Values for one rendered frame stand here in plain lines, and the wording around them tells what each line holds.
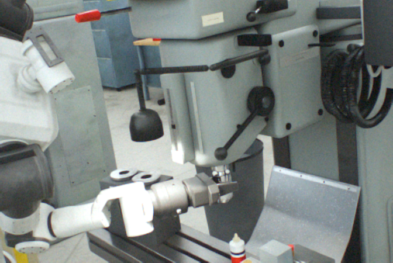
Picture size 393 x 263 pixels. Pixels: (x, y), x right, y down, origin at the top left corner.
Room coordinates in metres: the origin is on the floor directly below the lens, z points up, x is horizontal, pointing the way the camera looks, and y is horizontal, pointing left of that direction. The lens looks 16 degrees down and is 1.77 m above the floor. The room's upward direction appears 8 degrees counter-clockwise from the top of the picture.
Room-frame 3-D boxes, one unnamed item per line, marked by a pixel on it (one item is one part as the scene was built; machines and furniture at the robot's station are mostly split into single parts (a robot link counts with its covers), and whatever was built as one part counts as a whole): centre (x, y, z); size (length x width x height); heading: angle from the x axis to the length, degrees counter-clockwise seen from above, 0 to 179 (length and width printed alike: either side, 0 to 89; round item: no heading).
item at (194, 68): (1.04, 0.02, 1.58); 0.17 x 0.01 x 0.01; 66
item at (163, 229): (1.56, 0.22, 1.07); 0.22 x 0.12 x 0.20; 50
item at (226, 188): (1.20, -0.06, 1.23); 0.06 x 0.02 x 0.03; 108
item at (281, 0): (1.17, -0.18, 1.66); 0.12 x 0.04 x 0.04; 129
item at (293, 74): (1.35, -0.20, 1.47); 0.24 x 0.19 x 0.26; 39
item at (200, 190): (1.20, 0.04, 1.23); 0.13 x 0.12 x 0.10; 18
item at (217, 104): (1.23, -0.05, 1.47); 0.21 x 0.19 x 0.32; 39
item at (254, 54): (1.06, -0.11, 1.58); 0.17 x 0.01 x 0.01; 131
